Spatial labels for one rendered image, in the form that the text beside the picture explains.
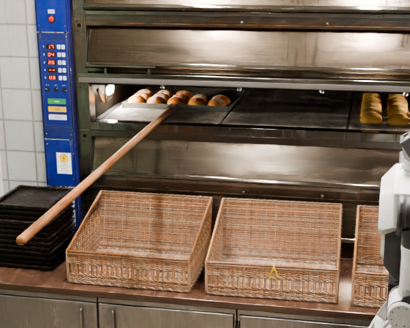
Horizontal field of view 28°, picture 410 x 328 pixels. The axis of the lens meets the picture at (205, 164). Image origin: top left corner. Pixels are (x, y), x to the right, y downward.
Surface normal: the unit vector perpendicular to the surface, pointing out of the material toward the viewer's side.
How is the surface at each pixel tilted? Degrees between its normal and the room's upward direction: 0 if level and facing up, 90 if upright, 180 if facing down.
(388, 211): 85
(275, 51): 70
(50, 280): 0
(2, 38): 90
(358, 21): 90
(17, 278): 0
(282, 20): 90
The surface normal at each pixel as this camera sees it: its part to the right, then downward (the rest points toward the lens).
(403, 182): -0.01, -0.96
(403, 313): -0.25, 0.26
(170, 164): -0.19, -0.07
